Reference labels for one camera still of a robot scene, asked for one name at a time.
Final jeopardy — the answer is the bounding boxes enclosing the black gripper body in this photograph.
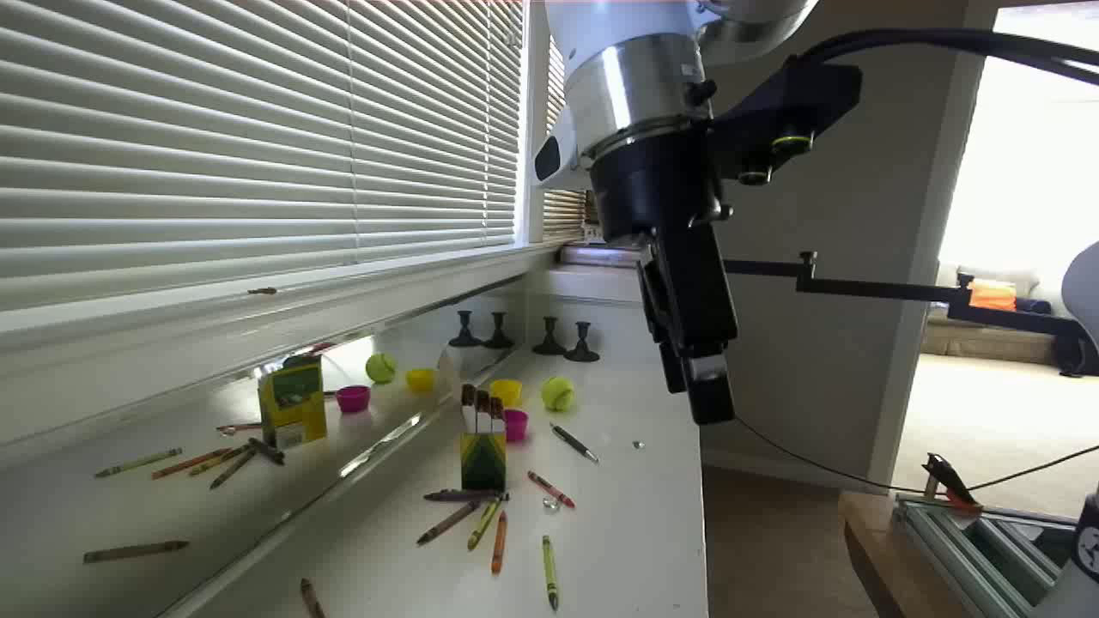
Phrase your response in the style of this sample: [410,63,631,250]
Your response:
[591,126,736,391]

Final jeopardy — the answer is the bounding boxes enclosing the light green crayon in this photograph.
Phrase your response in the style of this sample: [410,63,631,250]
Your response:
[538,536,560,612]

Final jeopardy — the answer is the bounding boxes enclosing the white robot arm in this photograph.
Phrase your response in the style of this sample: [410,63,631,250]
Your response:
[534,0,818,427]

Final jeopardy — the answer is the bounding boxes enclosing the dark green crayon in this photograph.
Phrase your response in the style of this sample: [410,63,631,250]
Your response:
[550,423,598,462]

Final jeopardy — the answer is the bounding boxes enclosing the red crayon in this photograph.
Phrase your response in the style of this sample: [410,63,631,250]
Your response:
[526,470,578,507]

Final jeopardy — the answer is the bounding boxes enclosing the orange crayon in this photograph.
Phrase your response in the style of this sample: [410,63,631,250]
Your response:
[492,510,510,575]

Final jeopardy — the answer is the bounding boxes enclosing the yellow crayon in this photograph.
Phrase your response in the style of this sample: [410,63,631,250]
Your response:
[467,496,504,550]

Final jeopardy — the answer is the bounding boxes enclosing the purple crayon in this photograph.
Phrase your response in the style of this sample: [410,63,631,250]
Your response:
[423,488,510,502]

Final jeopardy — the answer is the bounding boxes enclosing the brown crayon near edge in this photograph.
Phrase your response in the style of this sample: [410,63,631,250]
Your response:
[299,575,325,618]

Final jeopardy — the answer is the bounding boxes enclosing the black stand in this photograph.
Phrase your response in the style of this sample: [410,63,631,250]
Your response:
[534,314,563,358]
[563,320,600,365]

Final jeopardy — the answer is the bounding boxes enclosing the green silicone cup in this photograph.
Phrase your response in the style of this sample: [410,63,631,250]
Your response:
[538,377,578,411]

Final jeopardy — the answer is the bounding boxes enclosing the yellow silicone cup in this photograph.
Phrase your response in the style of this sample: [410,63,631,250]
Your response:
[488,377,526,408]

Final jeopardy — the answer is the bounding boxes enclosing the pink silicone cup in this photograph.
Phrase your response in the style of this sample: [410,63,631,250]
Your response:
[504,408,529,444]

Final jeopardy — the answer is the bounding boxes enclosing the white window blinds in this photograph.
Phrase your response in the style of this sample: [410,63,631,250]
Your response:
[0,0,526,312]

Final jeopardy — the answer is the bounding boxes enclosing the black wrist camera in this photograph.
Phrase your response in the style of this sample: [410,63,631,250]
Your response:
[708,57,861,185]

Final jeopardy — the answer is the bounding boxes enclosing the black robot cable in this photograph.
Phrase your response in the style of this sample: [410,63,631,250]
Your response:
[792,24,1099,88]

